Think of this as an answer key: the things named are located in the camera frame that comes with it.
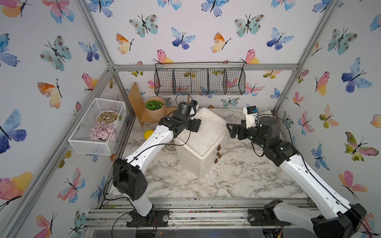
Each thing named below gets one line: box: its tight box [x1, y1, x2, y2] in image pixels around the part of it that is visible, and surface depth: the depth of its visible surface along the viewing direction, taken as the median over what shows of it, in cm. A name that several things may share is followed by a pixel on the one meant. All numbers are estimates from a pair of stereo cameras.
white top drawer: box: [178, 132, 229, 161], surface depth 76 cm
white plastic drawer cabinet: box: [174, 108, 229, 179], surface depth 78 cm
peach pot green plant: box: [144, 96, 167, 122], surface depth 100 cm
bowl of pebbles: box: [96, 110, 119, 124], surface depth 72 cm
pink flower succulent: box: [89, 121, 118, 142], surface depth 64 cm
